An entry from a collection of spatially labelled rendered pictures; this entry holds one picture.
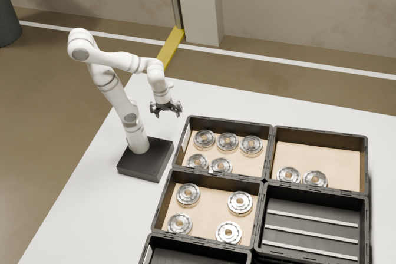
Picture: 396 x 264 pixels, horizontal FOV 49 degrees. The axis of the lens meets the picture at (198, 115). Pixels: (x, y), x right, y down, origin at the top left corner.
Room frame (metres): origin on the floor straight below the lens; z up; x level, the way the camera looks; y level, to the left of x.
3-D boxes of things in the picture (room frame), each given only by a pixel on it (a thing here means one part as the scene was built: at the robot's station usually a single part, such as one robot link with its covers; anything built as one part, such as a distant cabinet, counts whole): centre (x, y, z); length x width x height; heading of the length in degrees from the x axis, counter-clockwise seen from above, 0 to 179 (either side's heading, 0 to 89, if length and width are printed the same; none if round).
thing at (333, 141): (1.00, -0.46, 0.87); 0.40 x 0.30 x 0.11; 70
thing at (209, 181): (0.85, 0.01, 0.87); 0.40 x 0.30 x 0.11; 70
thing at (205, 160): (1.11, 0.04, 0.86); 0.10 x 0.10 x 0.01
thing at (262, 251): (0.71, -0.36, 0.92); 0.40 x 0.30 x 0.02; 70
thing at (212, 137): (1.24, -0.01, 0.86); 0.10 x 0.10 x 0.01
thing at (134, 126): (1.33, 0.31, 1.01); 0.09 x 0.09 x 0.17; 12
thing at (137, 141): (1.33, 0.31, 0.85); 0.09 x 0.09 x 0.17; 63
